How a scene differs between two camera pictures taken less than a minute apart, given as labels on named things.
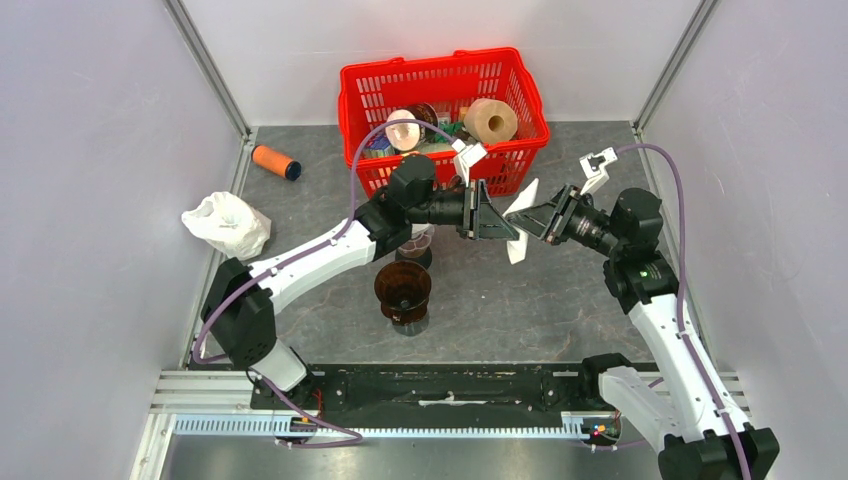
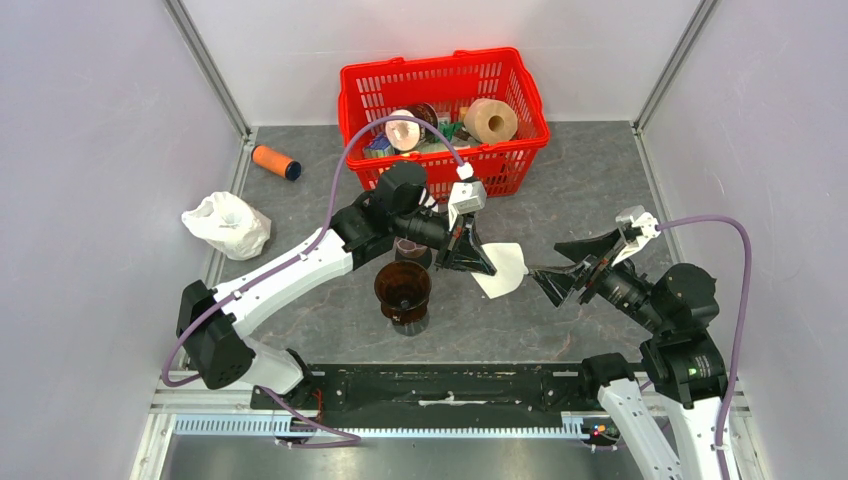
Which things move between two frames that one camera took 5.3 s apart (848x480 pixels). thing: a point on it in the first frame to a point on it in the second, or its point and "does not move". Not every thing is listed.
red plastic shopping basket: [368, 93] does not move
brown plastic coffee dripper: [402, 288] does not move
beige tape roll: [490, 120] does not move
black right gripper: [550, 220] to [560, 282]
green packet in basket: [448, 128] does not move
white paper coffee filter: [518, 248] to [508, 260]
